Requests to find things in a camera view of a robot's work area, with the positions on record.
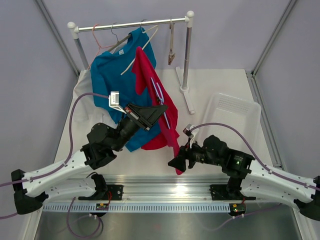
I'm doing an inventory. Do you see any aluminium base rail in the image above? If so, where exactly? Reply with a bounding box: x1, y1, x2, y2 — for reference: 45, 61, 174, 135
42, 174, 276, 204

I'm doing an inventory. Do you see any cream plastic hanger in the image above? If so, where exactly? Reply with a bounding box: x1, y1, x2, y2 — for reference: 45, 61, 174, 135
120, 24, 159, 76

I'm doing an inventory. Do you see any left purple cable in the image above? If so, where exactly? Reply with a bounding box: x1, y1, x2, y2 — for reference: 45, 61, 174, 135
0, 92, 111, 237

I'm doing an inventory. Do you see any metal clothes rack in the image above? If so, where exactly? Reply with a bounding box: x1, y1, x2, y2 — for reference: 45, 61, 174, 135
67, 10, 195, 115

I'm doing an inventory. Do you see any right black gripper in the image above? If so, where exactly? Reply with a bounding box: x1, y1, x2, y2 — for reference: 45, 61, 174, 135
168, 136, 223, 172

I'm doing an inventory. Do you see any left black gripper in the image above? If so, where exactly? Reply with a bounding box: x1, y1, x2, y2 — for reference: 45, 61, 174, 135
110, 102, 168, 153

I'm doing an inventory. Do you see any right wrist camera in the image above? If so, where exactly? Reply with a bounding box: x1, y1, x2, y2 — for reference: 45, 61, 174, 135
183, 124, 199, 149

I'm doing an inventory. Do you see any white slotted cable duct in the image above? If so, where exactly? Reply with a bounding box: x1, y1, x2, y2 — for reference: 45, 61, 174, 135
42, 202, 231, 213

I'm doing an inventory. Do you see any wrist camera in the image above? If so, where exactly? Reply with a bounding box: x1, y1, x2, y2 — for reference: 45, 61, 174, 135
108, 91, 126, 113
183, 124, 199, 149

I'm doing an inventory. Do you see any pink wire hanger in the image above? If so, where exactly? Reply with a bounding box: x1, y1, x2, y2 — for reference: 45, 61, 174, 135
87, 23, 113, 70

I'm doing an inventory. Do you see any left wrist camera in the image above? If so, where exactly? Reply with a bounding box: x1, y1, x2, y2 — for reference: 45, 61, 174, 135
108, 91, 126, 113

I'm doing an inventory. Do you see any white plastic basket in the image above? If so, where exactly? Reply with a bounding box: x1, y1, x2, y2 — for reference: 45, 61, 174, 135
197, 93, 261, 154

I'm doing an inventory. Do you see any grey wooden hanger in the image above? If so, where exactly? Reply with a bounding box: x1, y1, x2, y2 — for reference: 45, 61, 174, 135
107, 22, 132, 52

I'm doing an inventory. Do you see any red t shirt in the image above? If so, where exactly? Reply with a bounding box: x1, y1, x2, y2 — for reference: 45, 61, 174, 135
131, 46, 186, 176

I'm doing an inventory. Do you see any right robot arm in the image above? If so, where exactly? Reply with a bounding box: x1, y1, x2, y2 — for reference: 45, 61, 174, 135
168, 135, 320, 221

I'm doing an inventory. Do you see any light blue wire hanger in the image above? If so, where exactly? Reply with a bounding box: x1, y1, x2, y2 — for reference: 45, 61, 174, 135
150, 77, 171, 129

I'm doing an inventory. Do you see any brown wooden clip hanger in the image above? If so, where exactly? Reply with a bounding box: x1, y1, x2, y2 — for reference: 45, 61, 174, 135
168, 20, 175, 66

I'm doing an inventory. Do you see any blue t shirt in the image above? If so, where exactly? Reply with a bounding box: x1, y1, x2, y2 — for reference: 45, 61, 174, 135
90, 28, 161, 152

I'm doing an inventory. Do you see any white t shirt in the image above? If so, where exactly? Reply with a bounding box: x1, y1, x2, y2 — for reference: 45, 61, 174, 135
73, 70, 104, 124

